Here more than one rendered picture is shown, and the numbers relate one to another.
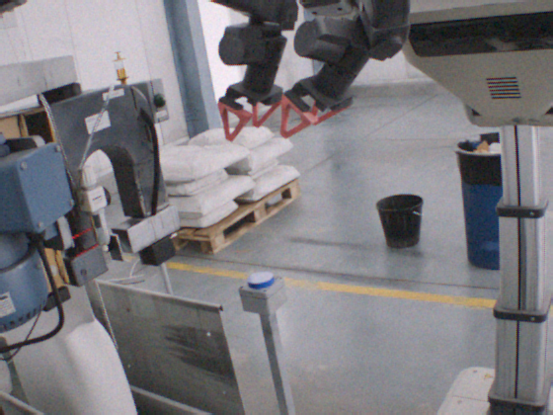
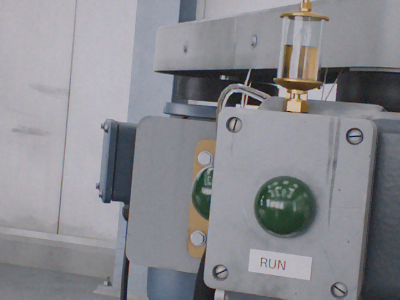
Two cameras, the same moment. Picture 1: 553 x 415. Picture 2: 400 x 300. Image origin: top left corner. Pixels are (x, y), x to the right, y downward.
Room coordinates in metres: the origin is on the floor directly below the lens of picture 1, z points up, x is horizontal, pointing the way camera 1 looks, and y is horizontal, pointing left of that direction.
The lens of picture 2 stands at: (1.55, 0.03, 1.33)
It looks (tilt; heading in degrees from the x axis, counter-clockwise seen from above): 3 degrees down; 159
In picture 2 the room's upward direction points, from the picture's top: 5 degrees clockwise
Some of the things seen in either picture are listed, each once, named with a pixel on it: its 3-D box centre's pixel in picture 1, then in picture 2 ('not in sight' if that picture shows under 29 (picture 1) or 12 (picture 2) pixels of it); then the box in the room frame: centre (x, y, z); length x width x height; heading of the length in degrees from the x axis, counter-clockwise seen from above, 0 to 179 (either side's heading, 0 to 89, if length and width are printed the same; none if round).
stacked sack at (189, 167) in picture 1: (201, 161); not in sight; (3.94, 0.43, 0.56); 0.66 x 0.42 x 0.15; 143
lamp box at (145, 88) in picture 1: (146, 102); (292, 202); (1.19, 0.22, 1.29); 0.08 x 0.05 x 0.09; 53
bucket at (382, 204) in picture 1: (401, 221); not in sight; (3.21, -0.75, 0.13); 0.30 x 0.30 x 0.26
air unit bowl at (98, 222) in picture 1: (99, 228); not in sight; (0.94, 0.31, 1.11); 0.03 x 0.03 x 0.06
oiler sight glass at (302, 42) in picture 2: (120, 68); (301, 49); (1.13, 0.25, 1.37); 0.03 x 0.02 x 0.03; 53
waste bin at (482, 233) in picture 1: (499, 200); not in sight; (2.75, -1.21, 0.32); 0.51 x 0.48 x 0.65; 143
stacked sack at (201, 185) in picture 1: (179, 180); not in sight; (4.02, 0.63, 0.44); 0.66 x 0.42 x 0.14; 47
